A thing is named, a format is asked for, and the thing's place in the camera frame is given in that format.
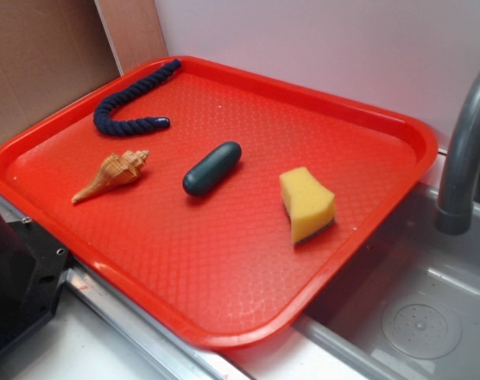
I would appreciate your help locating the brown cardboard panel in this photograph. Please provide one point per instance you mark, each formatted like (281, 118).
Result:
(55, 52)

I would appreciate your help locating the silver metal rail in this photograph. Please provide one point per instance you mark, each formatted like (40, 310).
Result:
(98, 334)

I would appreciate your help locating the orange spiral seashell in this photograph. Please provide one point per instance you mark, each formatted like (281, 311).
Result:
(115, 171)

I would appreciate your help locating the grey plastic sink basin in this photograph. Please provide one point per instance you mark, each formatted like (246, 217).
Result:
(407, 304)

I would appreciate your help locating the red plastic tray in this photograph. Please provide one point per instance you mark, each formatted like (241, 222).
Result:
(219, 270)

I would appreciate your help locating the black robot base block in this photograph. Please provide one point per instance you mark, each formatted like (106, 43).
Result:
(32, 272)

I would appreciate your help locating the grey curved faucet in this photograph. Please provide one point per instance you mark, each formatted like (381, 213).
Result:
(460, 181)

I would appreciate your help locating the yellow sponge with grey pad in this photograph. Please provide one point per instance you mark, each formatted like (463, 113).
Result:
(310, 205)

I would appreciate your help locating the dark green capsule sponge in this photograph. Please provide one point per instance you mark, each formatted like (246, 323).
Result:
(205, 175)

